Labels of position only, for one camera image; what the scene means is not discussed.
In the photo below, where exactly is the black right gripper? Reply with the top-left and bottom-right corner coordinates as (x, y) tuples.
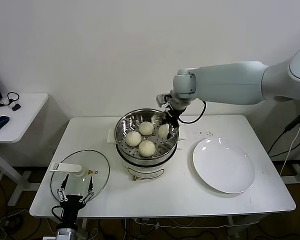
(161, 109), (181, 141)

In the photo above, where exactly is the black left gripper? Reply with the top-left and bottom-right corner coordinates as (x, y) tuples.
(56, 173), (95, 225)

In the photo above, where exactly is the white steamed baozi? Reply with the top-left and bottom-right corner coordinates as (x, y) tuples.
(138, 121), (155, 137)
(138, 139), (157, 157)
(126, 131), (143, 148)
(157, 124), (170, 138)

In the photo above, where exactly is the stainless steel steamer basket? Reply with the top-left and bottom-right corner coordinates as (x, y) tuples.
(106, 108), (186, 161)

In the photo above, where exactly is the white electric cooker base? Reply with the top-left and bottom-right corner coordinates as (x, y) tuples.
(114, 142), (183, 181)

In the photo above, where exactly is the white round plate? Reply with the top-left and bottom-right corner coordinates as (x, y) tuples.
(192, 137), (256, 195)

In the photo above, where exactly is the white side table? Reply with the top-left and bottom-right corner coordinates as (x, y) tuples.
(0, 92), (50, 206)

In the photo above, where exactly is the white stand foot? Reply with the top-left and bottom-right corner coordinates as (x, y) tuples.
(281, 159), (300, 186)

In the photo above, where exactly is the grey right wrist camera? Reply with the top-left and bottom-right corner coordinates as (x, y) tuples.
(156, 93), (173, 108)

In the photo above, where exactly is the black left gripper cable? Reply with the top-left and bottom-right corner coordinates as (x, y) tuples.
(51, 205), (65, 221)

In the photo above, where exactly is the glass lid with white handle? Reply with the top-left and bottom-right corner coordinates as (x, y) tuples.
(49, 149), (111, 204)

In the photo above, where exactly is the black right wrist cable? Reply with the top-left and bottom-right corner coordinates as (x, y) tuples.
(178, 99), (207, 125)

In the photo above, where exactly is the black earphone cable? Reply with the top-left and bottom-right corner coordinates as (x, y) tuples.
(0, 91), (20, 108)

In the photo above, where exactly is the white hanging cable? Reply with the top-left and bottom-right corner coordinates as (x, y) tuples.
(281, 107), (300, 176)

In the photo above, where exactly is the black power cable with adapter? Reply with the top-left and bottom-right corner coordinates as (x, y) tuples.
(267, 112), (300, 158)

